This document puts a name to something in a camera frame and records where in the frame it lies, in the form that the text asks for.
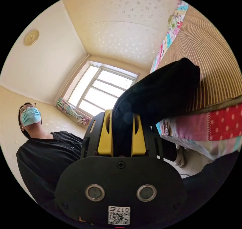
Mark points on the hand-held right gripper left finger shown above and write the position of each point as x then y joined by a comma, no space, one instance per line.
105,140

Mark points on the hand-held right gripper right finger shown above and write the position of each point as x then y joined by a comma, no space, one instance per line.
138,144

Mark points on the black pants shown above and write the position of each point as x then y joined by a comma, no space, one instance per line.
158,93

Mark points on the plaid curtain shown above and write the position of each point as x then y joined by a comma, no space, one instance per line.
71,112

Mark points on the window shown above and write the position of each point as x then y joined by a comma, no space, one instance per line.
102,89

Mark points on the person's body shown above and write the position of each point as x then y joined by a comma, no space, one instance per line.
47,157

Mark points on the bed with woven mat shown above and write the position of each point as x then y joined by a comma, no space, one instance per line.
211,63

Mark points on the round ceiling lamp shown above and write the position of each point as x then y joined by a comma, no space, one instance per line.
31,37

